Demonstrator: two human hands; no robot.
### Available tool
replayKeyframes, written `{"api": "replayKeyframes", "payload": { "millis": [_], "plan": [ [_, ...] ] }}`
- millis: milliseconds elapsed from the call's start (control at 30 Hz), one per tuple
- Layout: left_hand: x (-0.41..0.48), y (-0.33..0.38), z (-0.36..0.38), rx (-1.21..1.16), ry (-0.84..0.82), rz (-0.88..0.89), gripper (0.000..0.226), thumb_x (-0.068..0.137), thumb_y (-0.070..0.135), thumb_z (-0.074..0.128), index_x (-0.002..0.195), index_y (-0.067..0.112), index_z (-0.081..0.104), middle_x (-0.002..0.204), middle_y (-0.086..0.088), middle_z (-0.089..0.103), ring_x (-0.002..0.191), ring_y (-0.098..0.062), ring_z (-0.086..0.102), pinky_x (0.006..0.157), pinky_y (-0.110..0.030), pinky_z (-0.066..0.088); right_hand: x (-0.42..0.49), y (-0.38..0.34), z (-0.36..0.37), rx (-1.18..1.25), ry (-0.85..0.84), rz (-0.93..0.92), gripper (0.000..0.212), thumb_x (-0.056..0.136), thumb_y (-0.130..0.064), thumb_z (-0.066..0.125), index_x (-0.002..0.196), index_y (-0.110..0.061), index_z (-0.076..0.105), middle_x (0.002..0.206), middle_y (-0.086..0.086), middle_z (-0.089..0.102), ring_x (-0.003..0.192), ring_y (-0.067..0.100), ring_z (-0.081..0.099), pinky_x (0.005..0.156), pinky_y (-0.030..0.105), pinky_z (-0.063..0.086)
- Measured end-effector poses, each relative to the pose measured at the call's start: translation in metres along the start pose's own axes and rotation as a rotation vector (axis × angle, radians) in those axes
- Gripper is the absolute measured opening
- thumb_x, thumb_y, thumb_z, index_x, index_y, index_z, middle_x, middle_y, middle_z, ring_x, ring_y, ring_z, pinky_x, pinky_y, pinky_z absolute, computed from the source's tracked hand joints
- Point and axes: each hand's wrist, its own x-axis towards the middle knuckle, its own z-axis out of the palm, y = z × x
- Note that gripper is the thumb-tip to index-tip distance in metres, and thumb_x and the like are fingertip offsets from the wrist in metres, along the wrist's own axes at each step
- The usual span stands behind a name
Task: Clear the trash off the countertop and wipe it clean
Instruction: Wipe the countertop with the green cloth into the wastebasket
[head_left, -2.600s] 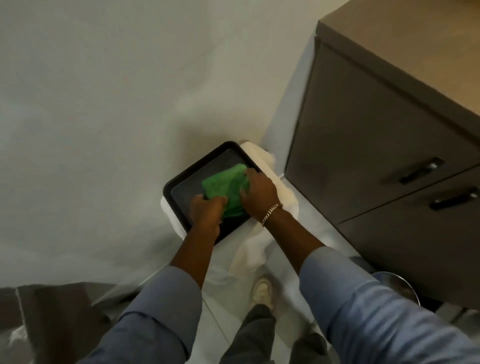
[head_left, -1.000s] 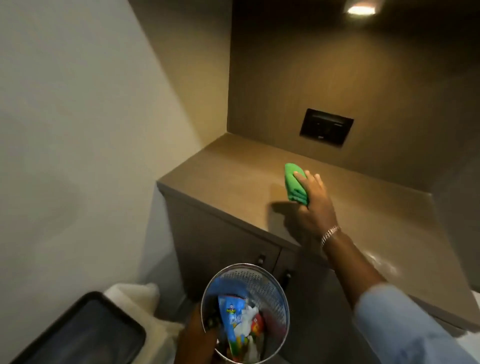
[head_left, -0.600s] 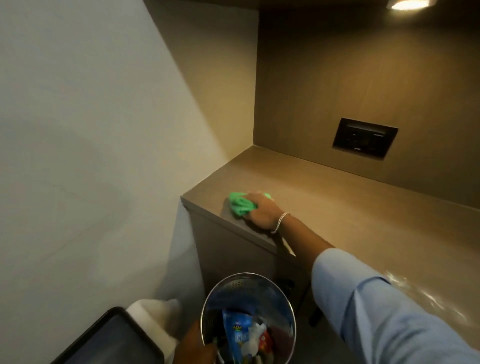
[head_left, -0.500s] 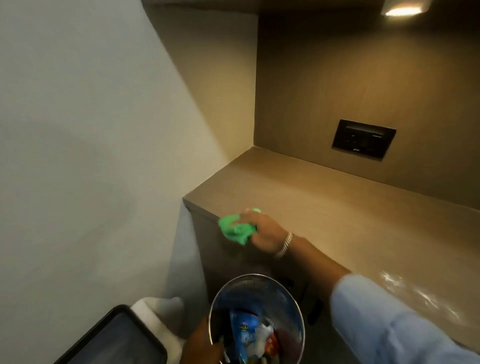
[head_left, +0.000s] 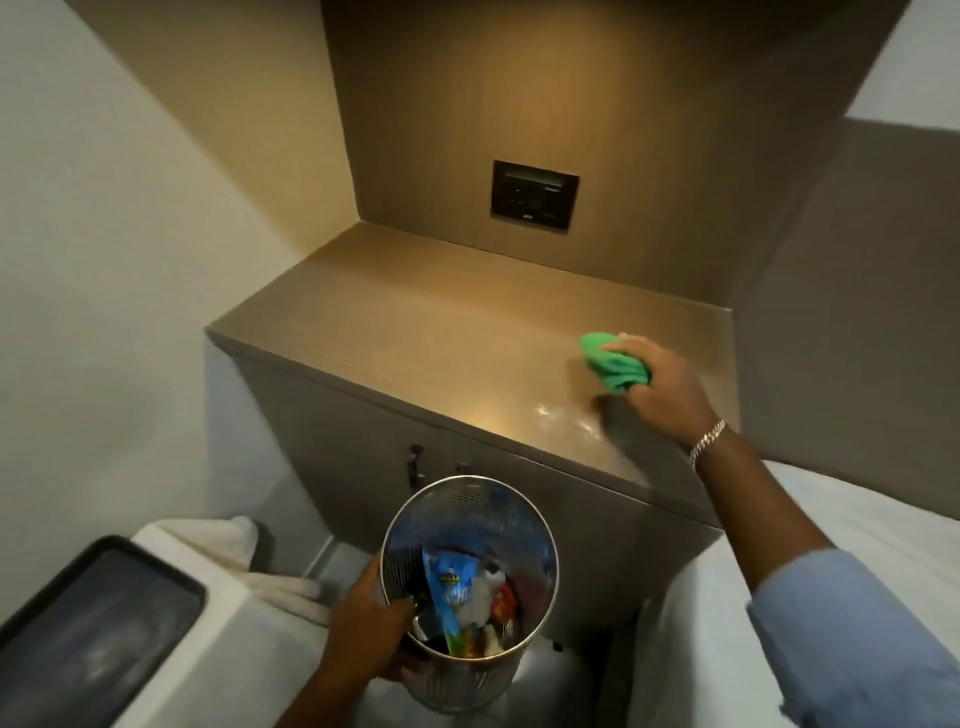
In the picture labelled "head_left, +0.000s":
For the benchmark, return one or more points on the person's left hand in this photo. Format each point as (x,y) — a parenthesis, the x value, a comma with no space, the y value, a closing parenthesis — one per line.
(360,622)

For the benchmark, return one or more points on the person's right hand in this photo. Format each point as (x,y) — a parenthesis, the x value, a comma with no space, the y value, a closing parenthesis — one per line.
(675,397)

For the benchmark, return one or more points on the person's right fingers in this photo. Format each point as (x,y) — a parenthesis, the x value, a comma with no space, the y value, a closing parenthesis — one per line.
(628,345)

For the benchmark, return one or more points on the person's left thumb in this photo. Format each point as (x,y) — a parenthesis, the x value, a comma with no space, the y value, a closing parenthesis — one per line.
(397,611)

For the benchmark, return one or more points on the green cleaning cloth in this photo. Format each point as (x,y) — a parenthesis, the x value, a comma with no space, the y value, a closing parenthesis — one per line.
(609,367)

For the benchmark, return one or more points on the perforated metal waste bin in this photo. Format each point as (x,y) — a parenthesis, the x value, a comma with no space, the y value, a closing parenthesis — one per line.
(480,682)

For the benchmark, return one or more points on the person's right forearm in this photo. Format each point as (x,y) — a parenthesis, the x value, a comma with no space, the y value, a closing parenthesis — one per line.
(795,585)

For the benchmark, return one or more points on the person's left forearm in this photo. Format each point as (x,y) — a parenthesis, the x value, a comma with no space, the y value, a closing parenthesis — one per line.
(330,694)

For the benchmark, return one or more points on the blue snack wrapper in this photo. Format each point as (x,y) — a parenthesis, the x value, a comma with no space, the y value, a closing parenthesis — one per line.
(450,592)

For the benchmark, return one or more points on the crumpled white paper trash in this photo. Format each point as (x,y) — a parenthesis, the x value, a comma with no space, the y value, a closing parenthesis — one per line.
(487,592)

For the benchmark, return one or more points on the red wrapper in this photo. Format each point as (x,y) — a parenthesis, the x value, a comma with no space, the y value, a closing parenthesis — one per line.
(510,600)

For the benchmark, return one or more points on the white cart body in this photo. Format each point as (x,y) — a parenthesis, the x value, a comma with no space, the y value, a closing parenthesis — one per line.
(255,660)

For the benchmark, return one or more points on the white towel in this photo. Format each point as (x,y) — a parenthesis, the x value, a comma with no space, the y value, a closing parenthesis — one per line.
(217,547)

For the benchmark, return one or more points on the brown wooden cabinet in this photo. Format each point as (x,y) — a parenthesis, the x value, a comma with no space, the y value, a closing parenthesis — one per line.
(420,330)

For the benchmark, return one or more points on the white bed sheet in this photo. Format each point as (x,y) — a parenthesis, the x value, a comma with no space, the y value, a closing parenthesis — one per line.
(862,525)

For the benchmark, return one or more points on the black rimmed tray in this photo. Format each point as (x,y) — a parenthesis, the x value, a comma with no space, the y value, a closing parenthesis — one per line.
(90,622)

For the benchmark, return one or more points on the black wall switch panel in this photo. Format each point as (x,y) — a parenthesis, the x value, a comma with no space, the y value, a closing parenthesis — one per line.
(534,195)

